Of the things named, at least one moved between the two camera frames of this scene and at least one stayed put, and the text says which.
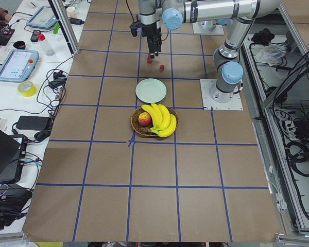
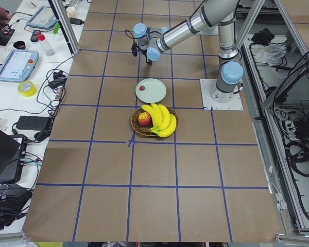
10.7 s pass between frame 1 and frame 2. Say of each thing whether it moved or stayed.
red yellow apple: stayed
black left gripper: moved
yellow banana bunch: stayed
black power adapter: stayed
